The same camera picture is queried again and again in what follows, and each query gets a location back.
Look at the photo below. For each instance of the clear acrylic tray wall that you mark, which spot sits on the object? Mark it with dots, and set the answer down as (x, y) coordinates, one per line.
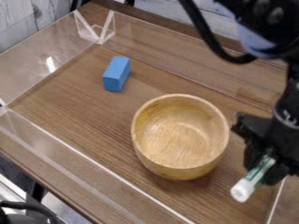
(66, 128)

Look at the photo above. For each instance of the green expo marker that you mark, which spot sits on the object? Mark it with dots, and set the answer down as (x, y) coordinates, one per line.
(243, 189)

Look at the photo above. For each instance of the blue rectangular block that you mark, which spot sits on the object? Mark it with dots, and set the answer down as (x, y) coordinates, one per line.
(116, 73)

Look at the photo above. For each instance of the black equipment with cable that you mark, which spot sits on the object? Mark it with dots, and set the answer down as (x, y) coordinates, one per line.
(23, 212)

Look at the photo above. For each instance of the light wooden bowl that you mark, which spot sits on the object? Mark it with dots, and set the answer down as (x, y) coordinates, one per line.
(181, 135)

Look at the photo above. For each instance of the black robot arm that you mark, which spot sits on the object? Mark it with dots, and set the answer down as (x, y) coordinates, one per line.
(269, 32)

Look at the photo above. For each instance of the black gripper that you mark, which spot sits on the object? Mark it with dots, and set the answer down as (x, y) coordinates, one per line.
(267, 137)

